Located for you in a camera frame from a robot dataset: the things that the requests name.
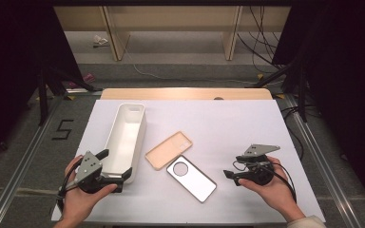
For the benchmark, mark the light wooden shelf unit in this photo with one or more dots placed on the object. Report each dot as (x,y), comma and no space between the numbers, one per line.
(171,17)

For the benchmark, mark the beige phone case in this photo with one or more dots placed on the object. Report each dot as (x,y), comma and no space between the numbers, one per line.
(168,151)

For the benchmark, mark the pink flat object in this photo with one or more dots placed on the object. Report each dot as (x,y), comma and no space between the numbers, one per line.
(88,77)

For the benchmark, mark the white crumpled wrapper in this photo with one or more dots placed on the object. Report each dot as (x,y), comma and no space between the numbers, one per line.
(99,40)

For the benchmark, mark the white plastic storage box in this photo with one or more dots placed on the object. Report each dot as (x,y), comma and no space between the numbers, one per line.
(126,136)

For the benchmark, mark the person's right hand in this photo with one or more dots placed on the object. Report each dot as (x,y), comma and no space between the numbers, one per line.
(275,193)

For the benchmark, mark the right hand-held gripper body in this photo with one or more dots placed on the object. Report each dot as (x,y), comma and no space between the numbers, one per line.
(259,174)

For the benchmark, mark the person's left hand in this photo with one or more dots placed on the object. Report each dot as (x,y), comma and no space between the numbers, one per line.
(79,204)

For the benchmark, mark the metal floor rail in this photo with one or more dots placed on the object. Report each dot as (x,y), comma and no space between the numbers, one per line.
(323,164)
(19,177)

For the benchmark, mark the white phone case dark rim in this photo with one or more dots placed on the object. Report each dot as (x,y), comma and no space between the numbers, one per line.
(196,183)

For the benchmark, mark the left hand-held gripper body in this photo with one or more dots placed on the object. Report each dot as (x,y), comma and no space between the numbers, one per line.
(88,164)

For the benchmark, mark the black metal stand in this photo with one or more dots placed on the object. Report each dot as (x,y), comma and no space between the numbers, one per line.
(42,101)
(302,95)

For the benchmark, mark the black curtain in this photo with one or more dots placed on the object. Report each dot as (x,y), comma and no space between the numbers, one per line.
(345,63)
(12,47)

